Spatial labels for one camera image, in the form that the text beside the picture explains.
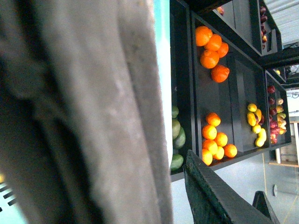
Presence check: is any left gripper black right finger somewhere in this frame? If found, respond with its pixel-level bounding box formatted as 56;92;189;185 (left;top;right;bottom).
252;191;280;224

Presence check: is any brown basket handle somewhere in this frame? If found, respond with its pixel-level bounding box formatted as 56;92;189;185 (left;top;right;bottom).
0;0;175;224

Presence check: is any orange on shelf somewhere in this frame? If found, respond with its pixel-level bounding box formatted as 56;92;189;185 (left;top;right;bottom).
200;50;220;69

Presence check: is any green avocado on shelf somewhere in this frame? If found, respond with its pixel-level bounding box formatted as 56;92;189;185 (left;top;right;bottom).
173;127;186;149

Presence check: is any black produce shelf tray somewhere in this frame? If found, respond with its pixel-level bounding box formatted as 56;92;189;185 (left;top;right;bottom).
170;0;292;170

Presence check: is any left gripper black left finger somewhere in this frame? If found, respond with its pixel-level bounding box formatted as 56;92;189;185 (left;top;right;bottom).
184;150;273;224

